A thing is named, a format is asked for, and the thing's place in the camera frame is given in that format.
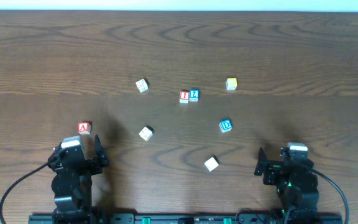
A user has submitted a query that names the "yellow wooden block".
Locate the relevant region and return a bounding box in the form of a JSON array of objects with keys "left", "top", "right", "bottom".
[{"left": 226, "top": 78, "right": 237, "bottom": 90}]

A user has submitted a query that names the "blue letter D block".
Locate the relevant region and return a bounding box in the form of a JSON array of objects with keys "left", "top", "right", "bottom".
[{"left": 219, "top": 119, "right": 232, "bottom": 133}]

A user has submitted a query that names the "red letter I block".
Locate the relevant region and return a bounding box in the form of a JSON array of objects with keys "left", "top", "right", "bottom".
[{"left": 180, "top": 91, "right": 190, "bottom": 104}]

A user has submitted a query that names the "plain white block lower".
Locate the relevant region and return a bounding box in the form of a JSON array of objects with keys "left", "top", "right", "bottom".
[{"left": 204, "top": 156, "right": 219, "bottom": 172}]

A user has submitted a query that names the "blue number 2 block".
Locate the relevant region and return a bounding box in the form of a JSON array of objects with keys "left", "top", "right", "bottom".
[{"left": 189, "top": 90, "right": 200, "bottom": 102}]

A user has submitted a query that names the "white block upper left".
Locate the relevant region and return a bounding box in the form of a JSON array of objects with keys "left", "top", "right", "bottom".
[{"left": 135, "top": 78, "right": 149, "bottom": 93}]

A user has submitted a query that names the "red letter A block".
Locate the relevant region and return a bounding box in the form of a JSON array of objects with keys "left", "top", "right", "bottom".
[{"left": 77, "top": 122, "right": 91, "bottom": 134}]

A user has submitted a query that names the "white block centre left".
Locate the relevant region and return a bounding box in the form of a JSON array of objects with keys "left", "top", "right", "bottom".
[{"left": 139, "top": 126, "right": 153, "bottom": 141}]

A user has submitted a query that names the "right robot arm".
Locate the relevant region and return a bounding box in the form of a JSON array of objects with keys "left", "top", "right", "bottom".
[{"left": 254, "top": 142, "right": 319, "bottom": 223}]

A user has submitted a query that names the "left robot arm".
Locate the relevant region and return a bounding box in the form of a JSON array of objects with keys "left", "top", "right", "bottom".
[{"left": 47, "top": 135, "right": 109, "bottom": 224}]

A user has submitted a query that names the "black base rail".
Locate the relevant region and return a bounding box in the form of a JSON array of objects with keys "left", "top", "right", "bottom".
[{"left": 28, "top": 212, "right": 344, "bottom": 224}]

